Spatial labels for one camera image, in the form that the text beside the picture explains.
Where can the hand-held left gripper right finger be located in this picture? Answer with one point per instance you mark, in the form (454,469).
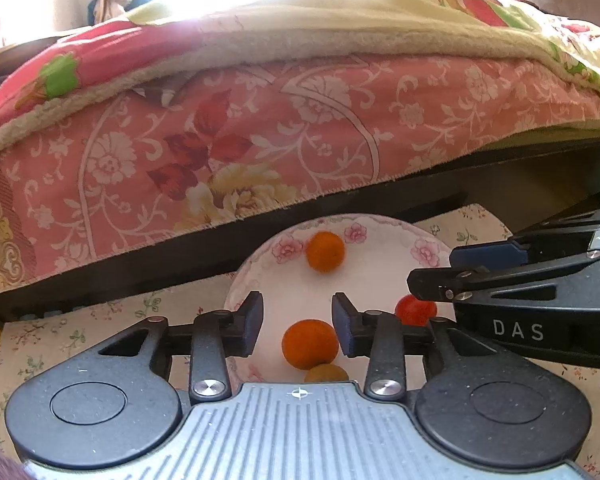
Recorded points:
(342,327)

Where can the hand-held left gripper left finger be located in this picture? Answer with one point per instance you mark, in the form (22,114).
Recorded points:
(252,321)

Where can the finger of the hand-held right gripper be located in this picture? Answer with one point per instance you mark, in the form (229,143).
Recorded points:
(445,284)
(485,255)

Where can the small orange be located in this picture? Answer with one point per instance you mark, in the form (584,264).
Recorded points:
(325,251)
(310,344)

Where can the red tomato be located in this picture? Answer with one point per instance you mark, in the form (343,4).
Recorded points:
(414,310)

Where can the white pink floral bowl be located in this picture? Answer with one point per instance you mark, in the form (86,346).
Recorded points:
(380,272)

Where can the tan round fruit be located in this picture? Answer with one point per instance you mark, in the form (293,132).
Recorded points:
(326,374)

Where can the white floral table cloth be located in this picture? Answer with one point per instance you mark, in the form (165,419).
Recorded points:
(80,330)

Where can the pink floral bedsheet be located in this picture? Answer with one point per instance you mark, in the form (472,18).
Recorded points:
(330,125)

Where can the cream fleece floral blanket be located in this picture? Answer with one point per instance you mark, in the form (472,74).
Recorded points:
(330,25)

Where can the dark bed frame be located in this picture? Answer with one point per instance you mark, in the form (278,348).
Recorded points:
(130,280)

